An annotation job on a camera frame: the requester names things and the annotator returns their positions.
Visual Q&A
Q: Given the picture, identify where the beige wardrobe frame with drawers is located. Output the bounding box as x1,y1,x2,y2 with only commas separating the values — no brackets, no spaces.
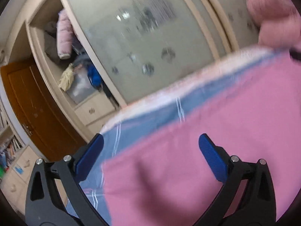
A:
1,0,121,141

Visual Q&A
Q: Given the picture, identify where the rolled pink quilt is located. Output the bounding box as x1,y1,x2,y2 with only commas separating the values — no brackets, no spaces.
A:
246,0,300,48

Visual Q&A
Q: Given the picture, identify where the frosted wardrobe sliding door right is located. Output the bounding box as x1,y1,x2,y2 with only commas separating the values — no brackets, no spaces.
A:
207,0,259,51

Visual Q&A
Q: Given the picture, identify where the blue plaid bed sheet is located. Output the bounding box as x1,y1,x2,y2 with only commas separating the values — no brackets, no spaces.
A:
80,52,280,223

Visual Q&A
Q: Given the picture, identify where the frosted wardrobe sliding door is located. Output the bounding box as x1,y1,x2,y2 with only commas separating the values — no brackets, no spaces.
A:
62,0,221,104
207,0,259,51

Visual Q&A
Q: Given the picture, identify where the pink and white hooded jacket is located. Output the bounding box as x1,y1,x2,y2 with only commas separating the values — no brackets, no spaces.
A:
103,53,300,225

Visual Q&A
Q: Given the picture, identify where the beige side cabinet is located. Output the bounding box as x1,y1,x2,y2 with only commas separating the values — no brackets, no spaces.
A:
1,123,40,215

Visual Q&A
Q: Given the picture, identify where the yellow cloth on box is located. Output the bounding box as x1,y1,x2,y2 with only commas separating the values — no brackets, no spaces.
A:
58,63,74,92

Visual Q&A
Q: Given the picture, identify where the blue garment in wardrobe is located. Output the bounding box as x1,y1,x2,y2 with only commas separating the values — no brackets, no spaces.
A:
87,64,102,88

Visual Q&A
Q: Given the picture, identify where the brown wooden door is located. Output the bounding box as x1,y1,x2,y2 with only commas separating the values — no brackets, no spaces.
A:
1,57,86,161

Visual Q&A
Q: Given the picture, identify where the translucent storage box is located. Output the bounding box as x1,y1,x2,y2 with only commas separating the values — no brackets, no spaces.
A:
66,68,97,104

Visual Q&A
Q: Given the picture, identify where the dark hanging coat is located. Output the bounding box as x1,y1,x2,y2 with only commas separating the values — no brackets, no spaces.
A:
44,21,62,65

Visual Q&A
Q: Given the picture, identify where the frosted wardrobe sliding door left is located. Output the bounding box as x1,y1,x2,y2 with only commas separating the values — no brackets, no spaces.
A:
62,0,221,104

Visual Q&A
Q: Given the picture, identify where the pink hanging puffer jacket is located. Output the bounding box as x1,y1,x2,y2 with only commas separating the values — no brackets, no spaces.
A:
57,9,74,60

